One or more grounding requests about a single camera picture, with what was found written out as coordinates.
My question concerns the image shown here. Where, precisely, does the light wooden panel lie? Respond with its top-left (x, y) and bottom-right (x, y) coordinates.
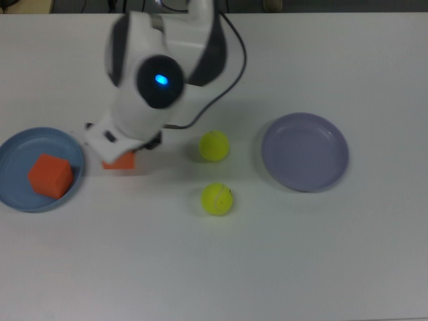
top-left (15, 0), bottom-right (54, 13)

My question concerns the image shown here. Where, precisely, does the orange cube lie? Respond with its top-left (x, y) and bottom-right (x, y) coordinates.
top-left (27, 153), bottom-right (74, 201)
top-left (101, 150), bottom-right (137, 171)

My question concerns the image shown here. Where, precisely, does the yellow-green tennis ball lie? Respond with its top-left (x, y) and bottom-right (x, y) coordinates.
top-left (199, 130), bottom-right (231, 163)
top-left (200, 182), bottom-right (234, 217)

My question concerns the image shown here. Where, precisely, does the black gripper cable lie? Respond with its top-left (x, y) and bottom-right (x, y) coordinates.
top-left (163, 11), bottom-right (248, 130)

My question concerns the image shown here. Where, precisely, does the purple plate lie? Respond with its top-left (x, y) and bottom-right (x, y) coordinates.
top-left (261, 112), bottom-right (350, 194)

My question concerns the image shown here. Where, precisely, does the blue plate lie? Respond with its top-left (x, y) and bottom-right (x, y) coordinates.
top-left (0, 126), bottom-right (85, 214)

